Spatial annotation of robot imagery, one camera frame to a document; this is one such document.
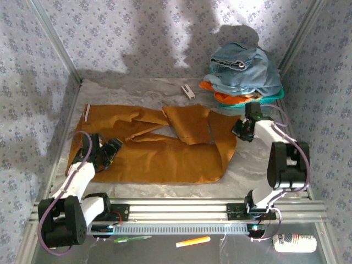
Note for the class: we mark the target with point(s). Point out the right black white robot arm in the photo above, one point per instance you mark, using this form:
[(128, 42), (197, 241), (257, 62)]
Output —
[(286, 165)]

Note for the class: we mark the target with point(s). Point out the orange marker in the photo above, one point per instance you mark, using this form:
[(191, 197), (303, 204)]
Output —
[(192, 241)]

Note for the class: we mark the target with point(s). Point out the brown trousers with striped waistband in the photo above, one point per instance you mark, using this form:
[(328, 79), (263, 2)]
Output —
[(165, 162)]

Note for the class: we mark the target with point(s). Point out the green pen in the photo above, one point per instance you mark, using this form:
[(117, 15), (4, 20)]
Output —
[(129, 239)]

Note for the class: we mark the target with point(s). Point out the orange garment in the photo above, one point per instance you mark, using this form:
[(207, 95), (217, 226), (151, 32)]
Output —
[(207, 85)]

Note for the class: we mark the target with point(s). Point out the teal plastic basket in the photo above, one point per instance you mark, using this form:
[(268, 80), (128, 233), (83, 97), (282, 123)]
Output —
[(232, 105)]

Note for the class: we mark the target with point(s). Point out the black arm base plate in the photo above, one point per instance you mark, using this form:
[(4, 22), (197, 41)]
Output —
[(233, 211), (121, 211)]

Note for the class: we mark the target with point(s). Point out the light blue trousers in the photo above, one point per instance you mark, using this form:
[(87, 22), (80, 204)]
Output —
[(247, 74)]

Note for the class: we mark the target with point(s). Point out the beige cloth piece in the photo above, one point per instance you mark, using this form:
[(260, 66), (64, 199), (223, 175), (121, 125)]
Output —
[(254, 95)]

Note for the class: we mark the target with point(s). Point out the small white rectangular device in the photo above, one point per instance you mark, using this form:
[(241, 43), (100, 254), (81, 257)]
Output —
[(187, 92)]

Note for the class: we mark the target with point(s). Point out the aluminium frame post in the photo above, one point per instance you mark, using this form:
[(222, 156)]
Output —
[(297, 44), (74, 69)]

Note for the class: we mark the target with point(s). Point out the aluminium mounting rail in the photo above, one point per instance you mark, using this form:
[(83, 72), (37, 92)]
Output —
[(176, 210)]

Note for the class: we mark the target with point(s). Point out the black controller box with LED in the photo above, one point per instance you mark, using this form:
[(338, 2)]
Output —
[(257, 229), (100, 228)]

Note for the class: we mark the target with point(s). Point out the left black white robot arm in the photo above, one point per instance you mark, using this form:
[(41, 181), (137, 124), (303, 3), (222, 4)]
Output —
[(79, 176)]

